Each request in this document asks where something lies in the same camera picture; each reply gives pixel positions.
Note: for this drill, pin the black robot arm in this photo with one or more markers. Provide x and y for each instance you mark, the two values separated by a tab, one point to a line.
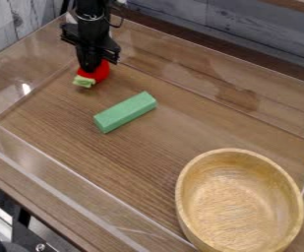
91	10

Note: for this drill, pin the black device with knob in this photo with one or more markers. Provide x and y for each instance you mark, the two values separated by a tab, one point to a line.
25	241

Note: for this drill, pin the red plush strawberry toy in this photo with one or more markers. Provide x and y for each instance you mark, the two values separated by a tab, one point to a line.
85	79

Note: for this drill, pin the wooden bowl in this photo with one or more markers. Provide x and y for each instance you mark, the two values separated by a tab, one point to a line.
239	203

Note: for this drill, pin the green foam block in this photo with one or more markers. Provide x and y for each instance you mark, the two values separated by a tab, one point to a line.
125	111

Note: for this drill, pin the clear acrylic enclosure wall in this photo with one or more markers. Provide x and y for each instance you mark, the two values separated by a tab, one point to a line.
102	187

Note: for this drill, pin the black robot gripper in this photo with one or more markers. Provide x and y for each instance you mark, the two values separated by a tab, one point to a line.
93	42

